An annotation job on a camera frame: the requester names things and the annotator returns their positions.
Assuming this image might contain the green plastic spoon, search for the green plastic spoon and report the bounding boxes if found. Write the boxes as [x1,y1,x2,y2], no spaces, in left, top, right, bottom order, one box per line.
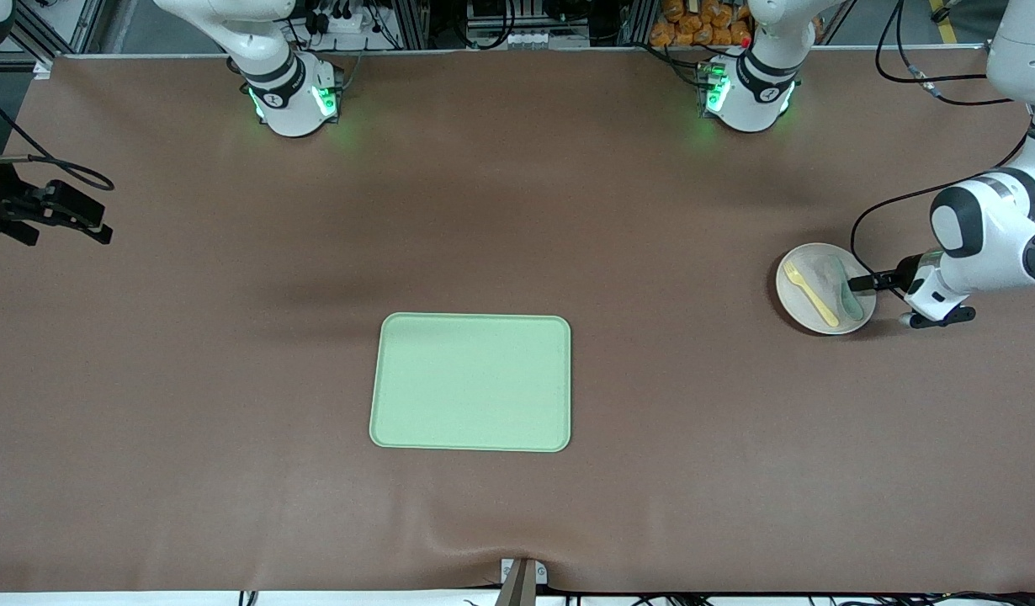
[812,254,865,322]

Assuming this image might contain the light green rectangular tray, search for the light green rectangular tray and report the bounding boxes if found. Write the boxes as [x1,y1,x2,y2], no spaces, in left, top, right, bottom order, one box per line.
[369,313,572,453]

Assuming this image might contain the beige round plate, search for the beige round plate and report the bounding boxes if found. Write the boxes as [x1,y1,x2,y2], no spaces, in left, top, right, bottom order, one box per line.
[776,243,878,336]

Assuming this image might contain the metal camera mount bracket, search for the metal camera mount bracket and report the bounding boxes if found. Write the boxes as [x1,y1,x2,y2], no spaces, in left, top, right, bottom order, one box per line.
[501,557,549,606]

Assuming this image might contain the pile of orange objects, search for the pile of orange objects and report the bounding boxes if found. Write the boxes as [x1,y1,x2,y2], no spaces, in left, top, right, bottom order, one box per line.
[650,0,754,48]

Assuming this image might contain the white power strip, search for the white power strip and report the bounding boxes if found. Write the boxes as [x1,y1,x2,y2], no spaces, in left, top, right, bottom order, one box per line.
[303,0,375,36]

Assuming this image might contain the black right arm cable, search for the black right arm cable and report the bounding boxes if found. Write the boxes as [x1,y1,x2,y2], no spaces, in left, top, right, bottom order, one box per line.
[0,88,116,191]

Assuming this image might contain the yellow plastic fork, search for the yellow plastic fork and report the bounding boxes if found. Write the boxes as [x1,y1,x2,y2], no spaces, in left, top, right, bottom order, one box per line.
[783,263,841,328]

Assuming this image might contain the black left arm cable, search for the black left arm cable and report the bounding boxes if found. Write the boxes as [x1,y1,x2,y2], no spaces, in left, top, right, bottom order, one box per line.
[850,0,1032,291]

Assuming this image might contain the brown table cover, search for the brown table cover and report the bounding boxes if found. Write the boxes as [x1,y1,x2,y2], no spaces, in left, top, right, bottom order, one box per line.
[0,46,1035,594]

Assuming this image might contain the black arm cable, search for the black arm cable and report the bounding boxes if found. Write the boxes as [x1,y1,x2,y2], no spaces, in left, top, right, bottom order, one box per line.
[0,88,116,191]
[850,0,1032,291]

